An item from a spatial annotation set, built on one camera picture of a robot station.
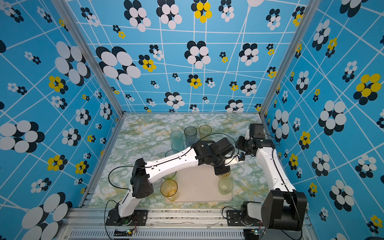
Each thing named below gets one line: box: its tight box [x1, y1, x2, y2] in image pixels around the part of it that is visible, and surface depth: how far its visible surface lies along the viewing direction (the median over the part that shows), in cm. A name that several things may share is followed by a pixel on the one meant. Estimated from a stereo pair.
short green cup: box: [218, 177, 234, 196], surface depth 81 cm
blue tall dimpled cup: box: [184, 133, 199, 147], surface depth 95 cm
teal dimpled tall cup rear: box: [170, 130, 185, 147], surface depth 96 cm
